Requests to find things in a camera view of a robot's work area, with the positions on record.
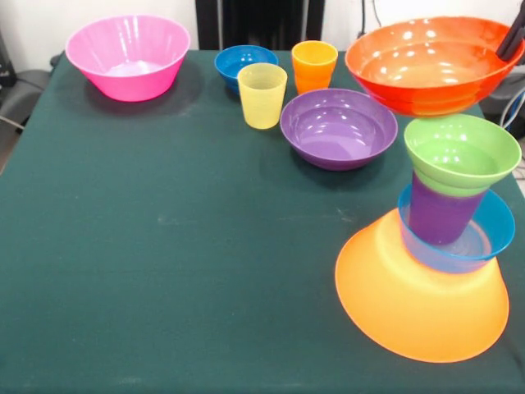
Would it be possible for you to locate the orange cup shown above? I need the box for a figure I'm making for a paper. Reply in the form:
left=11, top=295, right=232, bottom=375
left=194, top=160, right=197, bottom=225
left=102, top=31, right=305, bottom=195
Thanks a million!
left=290, top=39, right=339, bottom=95

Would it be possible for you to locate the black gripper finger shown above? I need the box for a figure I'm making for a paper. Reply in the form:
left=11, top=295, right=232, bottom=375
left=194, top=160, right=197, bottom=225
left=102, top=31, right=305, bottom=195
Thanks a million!
left=495, top=6, right=525, bottom=61

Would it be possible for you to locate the black hanging power cable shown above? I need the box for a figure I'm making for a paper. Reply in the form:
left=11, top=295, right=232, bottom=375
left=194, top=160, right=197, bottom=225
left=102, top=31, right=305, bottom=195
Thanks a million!
left=355, top=0, right=385, bottom=38

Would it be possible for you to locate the pink bowl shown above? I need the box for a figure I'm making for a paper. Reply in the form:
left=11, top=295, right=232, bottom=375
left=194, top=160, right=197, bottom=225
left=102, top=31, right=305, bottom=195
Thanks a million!
left=64, top=14, right=192, bottom=103

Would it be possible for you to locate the purple cup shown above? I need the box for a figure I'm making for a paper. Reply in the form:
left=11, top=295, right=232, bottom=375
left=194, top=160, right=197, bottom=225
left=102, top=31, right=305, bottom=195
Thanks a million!
left=409, top=172, right=487, bottom=246

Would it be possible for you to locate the green bowl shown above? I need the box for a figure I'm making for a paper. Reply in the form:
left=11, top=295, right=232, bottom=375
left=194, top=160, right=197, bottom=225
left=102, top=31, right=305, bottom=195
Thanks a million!
left=404, top=113, right=523, bottom=197

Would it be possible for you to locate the red bowl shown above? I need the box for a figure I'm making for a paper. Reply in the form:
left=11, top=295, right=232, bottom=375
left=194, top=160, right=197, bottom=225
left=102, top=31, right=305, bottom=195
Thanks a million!
left=344, top=16, right=525, bottom=119

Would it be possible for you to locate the dark green tablecloth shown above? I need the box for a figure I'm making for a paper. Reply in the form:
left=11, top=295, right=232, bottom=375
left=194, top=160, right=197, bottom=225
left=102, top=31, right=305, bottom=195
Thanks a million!
left=0, top=49, right=525, bottom=394

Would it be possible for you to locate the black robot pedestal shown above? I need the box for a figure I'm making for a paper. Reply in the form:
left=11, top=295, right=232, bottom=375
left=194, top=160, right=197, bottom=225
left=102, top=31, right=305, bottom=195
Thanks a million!
left=195, top=0, right=326, bottom=51

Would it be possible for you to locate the large yellow-orange bowl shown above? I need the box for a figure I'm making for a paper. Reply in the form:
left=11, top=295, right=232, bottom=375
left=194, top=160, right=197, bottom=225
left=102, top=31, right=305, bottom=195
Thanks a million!
left=334, top=206, right=511, bottom=364

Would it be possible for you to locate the purple bowl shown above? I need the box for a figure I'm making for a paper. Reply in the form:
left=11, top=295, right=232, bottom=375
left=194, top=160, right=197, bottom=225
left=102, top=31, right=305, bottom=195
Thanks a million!
left=280, top=88, right=399, bottom=172

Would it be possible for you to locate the light blue bowl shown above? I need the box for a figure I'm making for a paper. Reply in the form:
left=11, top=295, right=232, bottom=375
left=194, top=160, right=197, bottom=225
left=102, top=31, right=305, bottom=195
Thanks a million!
left=397, top=182, right=517, bottom=275

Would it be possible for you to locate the yellow cup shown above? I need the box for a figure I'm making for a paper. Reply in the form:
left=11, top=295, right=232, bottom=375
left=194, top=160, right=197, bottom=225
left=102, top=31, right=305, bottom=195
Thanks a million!
left=237, top=62, right=289, bottom=131

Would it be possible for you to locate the dark blue bowl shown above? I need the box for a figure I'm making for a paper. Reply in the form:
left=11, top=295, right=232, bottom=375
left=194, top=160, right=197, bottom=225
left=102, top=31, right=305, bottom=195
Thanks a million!
left=213, top=44, right=280, bottom=94

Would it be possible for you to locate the bundle of floor cables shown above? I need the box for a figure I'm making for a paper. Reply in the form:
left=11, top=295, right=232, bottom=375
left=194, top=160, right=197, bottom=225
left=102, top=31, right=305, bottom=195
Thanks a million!
left=499, top=89, right=525, bottom=181

